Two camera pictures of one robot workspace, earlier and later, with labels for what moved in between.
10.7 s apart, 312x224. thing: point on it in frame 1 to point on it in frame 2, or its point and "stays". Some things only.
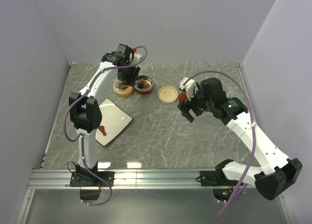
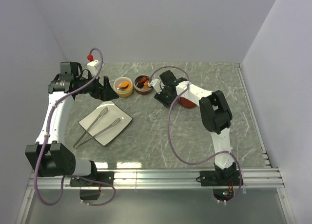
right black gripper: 185,107 to 160,97
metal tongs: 137,83 to 104,111
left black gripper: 130,80 to 105,92
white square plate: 114,119 stays
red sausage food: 102,129 to 144,79
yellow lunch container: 126,91 stays
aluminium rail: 127,179 stays
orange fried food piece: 146,85 stays
